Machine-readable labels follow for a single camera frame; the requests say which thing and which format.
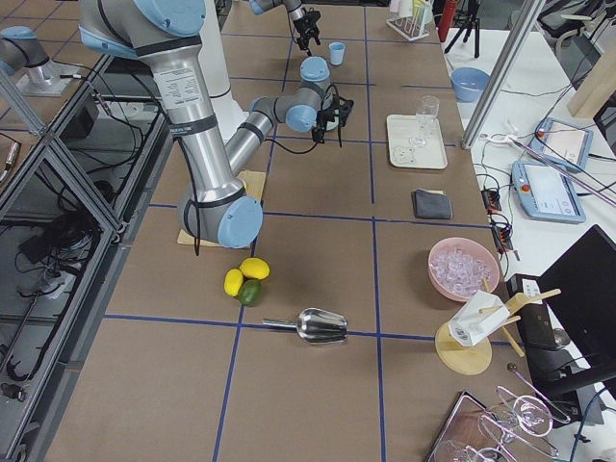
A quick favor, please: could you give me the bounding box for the green avocado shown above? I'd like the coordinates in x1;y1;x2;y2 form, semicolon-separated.
237;279;262;306

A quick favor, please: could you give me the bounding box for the light blue plastic cup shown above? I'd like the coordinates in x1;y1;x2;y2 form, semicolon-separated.
328;41;346;66

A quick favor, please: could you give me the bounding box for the red cylinder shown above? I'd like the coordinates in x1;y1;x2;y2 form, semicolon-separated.
437;0;457;43

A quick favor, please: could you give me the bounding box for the white paper bag on stand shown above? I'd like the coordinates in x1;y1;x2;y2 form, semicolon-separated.
448;291;510;347

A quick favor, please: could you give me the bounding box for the steel ice scoop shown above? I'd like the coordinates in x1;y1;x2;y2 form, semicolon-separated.
262;307;347;345

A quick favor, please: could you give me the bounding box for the upturned wine glass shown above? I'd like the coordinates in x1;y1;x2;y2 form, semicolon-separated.
477;412;560;461
492;385;572;438

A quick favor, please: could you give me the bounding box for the light green bowl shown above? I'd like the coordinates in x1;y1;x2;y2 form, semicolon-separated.
321;93;348;131

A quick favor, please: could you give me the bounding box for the grey folded cloth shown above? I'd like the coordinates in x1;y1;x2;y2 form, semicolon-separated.
411;189;453;219

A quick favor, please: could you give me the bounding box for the white wire cup rack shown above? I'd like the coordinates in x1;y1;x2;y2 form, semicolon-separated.
385;0;433;41

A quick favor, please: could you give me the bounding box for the metal tray with glasses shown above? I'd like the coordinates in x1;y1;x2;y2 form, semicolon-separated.
424;390;501;461

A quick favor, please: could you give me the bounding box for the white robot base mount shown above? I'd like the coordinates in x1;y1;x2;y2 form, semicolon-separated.
198;0;247;141

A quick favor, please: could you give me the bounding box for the blue teach pendant tablet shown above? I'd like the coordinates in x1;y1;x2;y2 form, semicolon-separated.
530;117;593;172

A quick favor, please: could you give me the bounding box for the wooden cutting board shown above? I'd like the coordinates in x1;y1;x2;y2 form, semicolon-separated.
177;169;267;245

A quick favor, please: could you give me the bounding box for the black monitor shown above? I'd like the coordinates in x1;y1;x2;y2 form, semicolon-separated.
519;225;615;398

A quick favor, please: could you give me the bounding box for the black camera tripod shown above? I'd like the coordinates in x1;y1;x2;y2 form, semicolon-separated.
444;0;481;59

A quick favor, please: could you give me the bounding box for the white bear tray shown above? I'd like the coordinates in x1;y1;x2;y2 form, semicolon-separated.
386;115;448;170

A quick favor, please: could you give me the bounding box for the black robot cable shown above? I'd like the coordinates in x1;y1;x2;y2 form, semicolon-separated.
271;84;346;155

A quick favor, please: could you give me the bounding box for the blue bowl with fork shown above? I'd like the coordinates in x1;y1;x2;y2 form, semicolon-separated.
450;67;490;103

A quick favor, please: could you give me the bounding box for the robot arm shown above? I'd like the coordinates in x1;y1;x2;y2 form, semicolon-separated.
248;0;321;57
79;1;353;248

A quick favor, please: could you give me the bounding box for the clear wine glass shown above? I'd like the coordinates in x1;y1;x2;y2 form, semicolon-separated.
410;95;440;147

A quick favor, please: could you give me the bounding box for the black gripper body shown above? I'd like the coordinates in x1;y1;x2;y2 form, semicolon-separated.
317;94;338;127
291;10;321;37

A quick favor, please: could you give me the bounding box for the pink bowl with ice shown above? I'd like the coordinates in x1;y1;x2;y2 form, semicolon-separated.
427;237;501;302

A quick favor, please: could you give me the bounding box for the aluminium frame post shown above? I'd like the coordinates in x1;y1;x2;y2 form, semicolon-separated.
461;0;546;150

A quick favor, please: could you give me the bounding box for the whole yellow lemon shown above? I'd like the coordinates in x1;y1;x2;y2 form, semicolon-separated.
239;257;270;280

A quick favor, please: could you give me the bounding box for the wooden stand with round base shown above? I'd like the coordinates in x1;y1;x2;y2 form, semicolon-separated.
435;289;561;375

